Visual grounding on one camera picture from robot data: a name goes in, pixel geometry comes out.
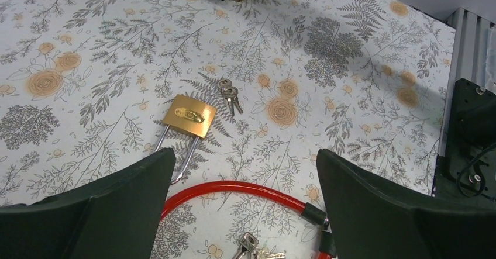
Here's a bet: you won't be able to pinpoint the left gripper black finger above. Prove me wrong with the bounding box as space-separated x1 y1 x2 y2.
316 149 495 258
1 148 176 258

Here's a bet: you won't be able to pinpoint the red cable lock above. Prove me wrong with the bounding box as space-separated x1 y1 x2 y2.
150 191 323 258

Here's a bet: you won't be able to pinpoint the keys of padlock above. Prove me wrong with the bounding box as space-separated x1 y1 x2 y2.
218 78 244 116

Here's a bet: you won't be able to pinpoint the silver keys of cable lock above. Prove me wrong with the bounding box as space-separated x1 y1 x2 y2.
234 232 286 259

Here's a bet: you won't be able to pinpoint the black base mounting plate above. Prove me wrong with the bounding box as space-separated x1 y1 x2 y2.
434 78 495 208

